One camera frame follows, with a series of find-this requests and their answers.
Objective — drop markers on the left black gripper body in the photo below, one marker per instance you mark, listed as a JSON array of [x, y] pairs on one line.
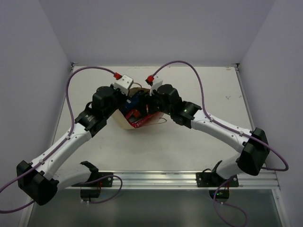
[[125, 100]]

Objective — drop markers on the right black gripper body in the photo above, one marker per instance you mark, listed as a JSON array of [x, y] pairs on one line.
[[154, 103]]

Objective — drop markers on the blue snack packet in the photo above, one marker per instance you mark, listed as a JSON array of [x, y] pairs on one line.
[[131, 102]]

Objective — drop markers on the brown paper bag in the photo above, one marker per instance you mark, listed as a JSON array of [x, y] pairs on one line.
[[119, 118]]

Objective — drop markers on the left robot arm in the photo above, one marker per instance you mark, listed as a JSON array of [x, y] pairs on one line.
[[40, 179]]

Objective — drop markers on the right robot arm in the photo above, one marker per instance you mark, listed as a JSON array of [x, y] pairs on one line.
[[250, 145]]

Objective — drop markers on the magenta large snack packet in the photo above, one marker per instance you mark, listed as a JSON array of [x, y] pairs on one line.
[[136, 120]]

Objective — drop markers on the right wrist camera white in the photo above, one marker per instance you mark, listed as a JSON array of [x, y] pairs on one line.
[[155, 82]]

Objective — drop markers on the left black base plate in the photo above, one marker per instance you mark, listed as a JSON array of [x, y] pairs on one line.
[[94, 175]]

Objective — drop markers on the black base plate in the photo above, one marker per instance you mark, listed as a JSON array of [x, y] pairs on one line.
[[94, 175], [208, 178]]

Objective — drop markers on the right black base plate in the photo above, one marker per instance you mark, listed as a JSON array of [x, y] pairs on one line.
[[208, 178]]

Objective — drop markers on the aluminium rail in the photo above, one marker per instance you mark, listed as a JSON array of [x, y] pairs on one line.
[[162, 180]]

